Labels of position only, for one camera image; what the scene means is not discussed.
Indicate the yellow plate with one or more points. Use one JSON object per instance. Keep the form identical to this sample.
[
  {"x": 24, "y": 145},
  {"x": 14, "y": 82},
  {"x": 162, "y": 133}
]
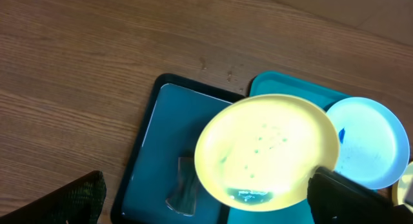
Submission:
[
  {"x": 259, "y": 153},
  {"x": 401, "y": 187}
]

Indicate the black water tray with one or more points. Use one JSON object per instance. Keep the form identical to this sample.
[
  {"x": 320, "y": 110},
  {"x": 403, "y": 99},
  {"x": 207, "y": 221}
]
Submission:
[{"x": 177, "y": 112}]

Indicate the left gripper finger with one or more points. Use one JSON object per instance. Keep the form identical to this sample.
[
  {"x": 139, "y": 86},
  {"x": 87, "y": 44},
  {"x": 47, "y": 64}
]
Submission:
[{"x": 79, "y": 202}]

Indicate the light blue plate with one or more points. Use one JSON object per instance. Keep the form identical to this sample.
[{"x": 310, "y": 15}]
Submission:
[{"x": 374, "y": 146}]

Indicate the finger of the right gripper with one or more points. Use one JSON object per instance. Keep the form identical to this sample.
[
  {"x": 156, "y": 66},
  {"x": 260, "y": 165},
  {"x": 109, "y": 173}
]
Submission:
[{"x": 335, "y": 199}]

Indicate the green and orange sponge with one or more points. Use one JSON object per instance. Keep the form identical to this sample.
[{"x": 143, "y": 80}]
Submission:
[{"x": 184, "y": 198}]

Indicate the teal plastic tray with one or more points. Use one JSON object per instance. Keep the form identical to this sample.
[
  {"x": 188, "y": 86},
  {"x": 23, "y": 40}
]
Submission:
[{"x": 278, "y": 83}]

